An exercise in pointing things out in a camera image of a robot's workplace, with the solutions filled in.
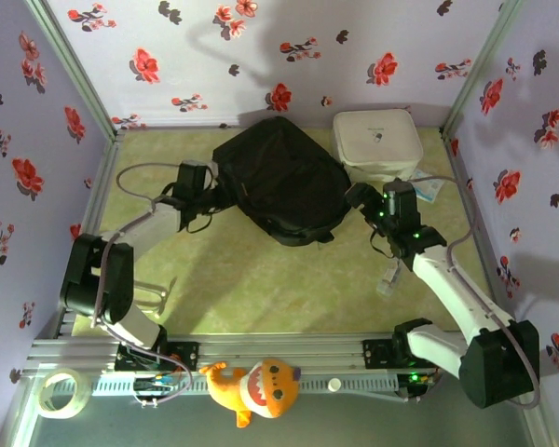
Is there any clear plastic packet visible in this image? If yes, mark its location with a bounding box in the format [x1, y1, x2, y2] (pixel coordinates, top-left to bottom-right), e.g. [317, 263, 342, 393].
[375, 258, 402, 299]

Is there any black backpack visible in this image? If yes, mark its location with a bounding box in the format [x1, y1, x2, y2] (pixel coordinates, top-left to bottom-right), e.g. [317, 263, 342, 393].
[211, 115, 353, 248]

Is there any blue and white sachet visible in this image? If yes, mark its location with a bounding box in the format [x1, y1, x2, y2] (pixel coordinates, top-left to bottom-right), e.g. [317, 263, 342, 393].
[412, 169, 444, 204]

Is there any white plastic case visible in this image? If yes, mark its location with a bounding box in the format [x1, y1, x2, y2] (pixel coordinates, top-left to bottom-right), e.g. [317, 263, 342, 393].
[331, 108, 424, 183]

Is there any orange shark plush toy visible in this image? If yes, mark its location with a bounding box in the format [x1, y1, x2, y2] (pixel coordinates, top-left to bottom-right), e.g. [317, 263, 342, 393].
[198, 357, 303, 428]

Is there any clear tape roll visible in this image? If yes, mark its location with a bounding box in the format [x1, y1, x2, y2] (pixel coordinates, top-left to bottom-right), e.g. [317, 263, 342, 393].
[36, 367, 92, 419]

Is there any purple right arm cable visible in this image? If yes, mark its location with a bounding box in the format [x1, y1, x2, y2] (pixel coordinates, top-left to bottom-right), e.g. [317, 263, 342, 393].
[398, 175, 541, 411]

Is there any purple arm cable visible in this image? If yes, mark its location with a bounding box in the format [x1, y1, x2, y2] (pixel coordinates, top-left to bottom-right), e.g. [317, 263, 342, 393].
[91, 161, 193, 407]
[398, 175, 541, 411]

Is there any aluminium side rail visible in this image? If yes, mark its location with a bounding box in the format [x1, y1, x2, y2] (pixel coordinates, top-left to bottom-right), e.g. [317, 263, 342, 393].
[36, 129, 122, 341]
[440, 128, 526, 335]

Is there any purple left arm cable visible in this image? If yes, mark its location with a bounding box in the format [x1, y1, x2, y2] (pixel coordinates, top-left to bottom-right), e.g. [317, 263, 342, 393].
[91, 161, 193, 407]

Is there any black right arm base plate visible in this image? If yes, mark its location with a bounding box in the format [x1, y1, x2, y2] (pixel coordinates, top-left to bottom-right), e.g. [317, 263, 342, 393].
[361, 338, 448, 370]

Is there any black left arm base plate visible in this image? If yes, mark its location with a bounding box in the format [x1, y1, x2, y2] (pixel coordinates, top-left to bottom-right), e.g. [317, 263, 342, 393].
[114, 340, 199, 373]

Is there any slotted grey cable tray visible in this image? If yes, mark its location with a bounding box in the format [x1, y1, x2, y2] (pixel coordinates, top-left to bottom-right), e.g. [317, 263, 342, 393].
[90, 374, 400, 397]

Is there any long aluminium frame rail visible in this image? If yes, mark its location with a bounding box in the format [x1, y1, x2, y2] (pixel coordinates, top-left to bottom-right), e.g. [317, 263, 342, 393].
[25, 332, 535, 378]

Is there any aluminium corner post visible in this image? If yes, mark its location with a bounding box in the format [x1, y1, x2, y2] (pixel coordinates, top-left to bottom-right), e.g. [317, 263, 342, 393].
[22, 0, 122, 136]
[440, 0, 527, 136]

